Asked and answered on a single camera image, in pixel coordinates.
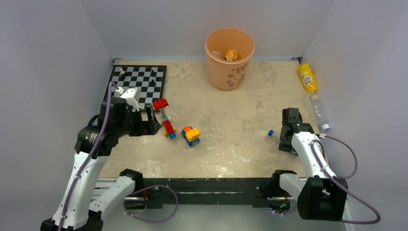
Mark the black chess piece lower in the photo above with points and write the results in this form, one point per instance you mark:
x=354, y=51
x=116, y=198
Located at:
x=152, y=83

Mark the yellow juice bottle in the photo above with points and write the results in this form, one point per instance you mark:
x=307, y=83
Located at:
x=307, y=77

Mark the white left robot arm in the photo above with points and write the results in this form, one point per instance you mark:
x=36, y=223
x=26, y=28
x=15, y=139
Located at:
x=117, y=118

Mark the peach plastic bin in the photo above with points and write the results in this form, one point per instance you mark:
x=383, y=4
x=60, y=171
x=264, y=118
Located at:
x=223, y=74

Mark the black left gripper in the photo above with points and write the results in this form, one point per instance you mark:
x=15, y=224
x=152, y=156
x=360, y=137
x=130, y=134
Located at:
x=146, y=127

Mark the clear plastic bottle white cap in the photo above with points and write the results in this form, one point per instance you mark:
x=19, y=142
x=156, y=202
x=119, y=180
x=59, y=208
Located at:
x=318, y=110

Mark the orange tea bottle navy label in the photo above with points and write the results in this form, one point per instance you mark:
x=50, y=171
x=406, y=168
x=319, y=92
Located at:
x=231, y=55

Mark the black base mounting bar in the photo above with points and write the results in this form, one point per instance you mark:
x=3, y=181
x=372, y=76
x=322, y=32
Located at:
x=256, y=192

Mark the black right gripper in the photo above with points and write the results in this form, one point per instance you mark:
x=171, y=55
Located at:
x=284, y=145

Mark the red grey toy block crane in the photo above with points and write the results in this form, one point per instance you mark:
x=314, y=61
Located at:
x=160, y=105

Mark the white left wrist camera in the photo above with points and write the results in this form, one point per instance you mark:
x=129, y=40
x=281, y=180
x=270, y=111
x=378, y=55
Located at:
x=131, y=95

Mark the black white chessboard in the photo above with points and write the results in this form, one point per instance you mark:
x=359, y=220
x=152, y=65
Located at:
x=139, y=76

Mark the blue orange toy block car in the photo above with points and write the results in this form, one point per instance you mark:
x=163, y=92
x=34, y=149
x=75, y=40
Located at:
x=191, y=135

